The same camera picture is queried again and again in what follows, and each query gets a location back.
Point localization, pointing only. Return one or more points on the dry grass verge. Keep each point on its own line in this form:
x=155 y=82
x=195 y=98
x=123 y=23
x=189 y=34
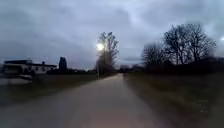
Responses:
x=173 y=93

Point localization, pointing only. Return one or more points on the dark grass field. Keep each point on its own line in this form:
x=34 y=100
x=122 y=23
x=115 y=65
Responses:
x=60 y=85

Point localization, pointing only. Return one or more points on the tall slim bare trees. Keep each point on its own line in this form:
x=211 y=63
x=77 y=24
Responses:
x=106 y=63

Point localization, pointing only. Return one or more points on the white house with dark roof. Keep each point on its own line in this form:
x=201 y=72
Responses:
x=36 y=69

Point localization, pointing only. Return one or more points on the large broad bare tree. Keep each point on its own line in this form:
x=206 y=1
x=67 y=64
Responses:
x=185 y=50

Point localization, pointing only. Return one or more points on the grey asphalt path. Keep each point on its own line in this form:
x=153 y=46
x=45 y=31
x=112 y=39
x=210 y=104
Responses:
x=106 y=106

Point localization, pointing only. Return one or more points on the small bare tree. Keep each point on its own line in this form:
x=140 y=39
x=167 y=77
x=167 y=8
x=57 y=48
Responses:
x=153 y=56

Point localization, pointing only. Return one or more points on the dark conifer tree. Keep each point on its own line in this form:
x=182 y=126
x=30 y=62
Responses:
x=62 y=65

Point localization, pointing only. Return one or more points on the long dark hedge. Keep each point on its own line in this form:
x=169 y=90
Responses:
x=186 y=68

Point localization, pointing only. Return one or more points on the lit street lamp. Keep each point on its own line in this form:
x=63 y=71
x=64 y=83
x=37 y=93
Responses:
x=100 y=47

